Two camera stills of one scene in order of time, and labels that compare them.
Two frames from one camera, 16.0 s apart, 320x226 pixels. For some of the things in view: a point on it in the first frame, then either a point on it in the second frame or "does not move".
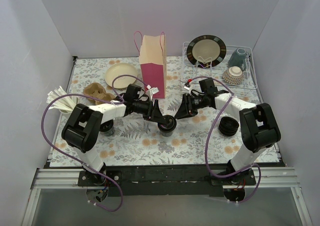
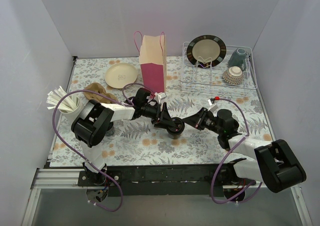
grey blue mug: (238, 58) does not move
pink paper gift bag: (152, 52) does not move
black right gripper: (187, 105) → (200, 119)
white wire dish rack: (230, 65) does not move
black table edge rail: (184, 181) does not move
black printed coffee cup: (166, 134) → (174, 136)
